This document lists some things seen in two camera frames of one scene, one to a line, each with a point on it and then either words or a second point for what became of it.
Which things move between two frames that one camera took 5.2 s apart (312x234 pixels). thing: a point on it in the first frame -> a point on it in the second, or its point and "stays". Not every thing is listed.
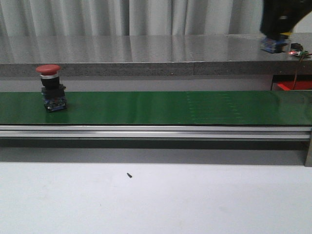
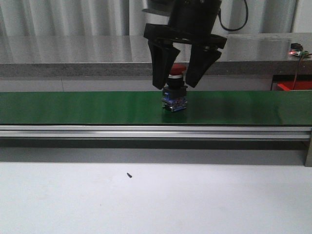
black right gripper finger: [273, 20] -> [163, 55]
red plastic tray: [298, 86] stays
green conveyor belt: [275, 108] stays
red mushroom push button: [53, 92] -> [175, 96]
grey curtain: [29, 18] stays
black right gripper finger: [292, 12] -> [201, 58]
